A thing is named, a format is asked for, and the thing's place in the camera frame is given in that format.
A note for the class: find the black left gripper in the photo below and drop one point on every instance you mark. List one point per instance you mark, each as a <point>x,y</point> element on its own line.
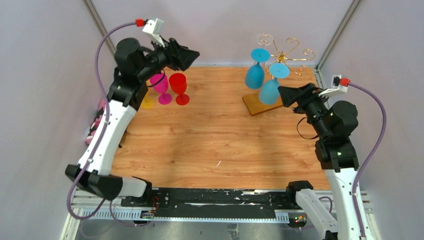
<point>179,57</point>

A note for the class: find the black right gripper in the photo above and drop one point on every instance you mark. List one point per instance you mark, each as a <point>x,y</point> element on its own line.
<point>302,95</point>

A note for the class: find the blue wine glass front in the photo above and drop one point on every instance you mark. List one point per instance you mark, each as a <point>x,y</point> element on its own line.
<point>269,93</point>

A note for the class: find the blue wine glass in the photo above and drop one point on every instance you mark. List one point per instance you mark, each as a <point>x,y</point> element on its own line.
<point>255,75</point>
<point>269,93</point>

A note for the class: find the red wine glass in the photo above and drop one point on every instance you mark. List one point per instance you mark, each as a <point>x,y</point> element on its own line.
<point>178,84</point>

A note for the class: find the magenta wine glass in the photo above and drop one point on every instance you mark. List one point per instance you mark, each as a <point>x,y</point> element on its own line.
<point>159,83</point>

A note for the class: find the yellow wine glass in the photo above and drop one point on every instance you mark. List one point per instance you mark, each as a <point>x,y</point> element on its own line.
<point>147,102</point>

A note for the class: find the clear wine glass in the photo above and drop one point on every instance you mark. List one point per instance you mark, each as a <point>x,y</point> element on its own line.
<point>264,39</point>

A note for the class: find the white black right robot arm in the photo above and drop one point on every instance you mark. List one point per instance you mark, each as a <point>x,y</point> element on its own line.
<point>338,159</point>

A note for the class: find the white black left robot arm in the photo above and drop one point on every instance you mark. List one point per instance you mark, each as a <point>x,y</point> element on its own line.
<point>136,64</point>

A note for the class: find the wooden rack base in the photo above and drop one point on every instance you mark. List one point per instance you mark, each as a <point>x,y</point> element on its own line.
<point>256,107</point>

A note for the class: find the pink camouflage cloth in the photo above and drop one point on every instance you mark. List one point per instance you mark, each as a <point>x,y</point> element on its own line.
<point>96,122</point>

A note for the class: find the gold wire glass rack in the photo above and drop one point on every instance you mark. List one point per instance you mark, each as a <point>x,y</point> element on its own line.
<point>281,56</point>

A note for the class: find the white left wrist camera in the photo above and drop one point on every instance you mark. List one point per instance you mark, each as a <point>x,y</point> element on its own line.
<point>153,29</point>

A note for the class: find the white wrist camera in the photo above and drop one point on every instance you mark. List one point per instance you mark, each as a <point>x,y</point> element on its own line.
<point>336,89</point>
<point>153,29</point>

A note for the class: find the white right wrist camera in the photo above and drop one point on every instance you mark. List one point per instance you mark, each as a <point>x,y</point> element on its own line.
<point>336,89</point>

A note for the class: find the black mounting base plate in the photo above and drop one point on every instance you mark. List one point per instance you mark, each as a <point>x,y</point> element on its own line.
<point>216,204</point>

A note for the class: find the aluminium frame rail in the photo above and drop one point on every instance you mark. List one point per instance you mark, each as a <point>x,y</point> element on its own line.
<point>84,204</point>

